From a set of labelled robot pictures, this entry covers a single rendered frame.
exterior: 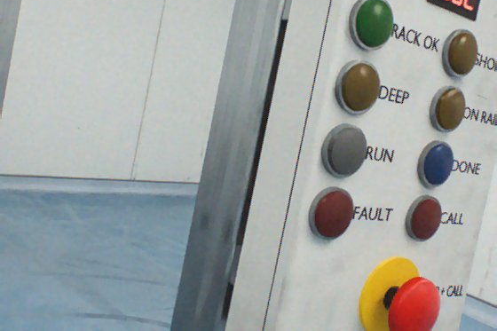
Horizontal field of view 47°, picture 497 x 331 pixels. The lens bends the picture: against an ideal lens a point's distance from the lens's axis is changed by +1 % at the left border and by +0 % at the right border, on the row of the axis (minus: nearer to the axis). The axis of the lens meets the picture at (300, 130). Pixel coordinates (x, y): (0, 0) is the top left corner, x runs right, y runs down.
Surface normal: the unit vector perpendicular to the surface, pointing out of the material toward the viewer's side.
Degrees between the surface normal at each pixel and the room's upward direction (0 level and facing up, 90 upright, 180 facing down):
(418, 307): 87
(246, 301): 90
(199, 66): 90
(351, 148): 87
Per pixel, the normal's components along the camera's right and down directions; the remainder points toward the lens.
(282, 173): -0.79, -0.13
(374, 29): 0.56, 0.21
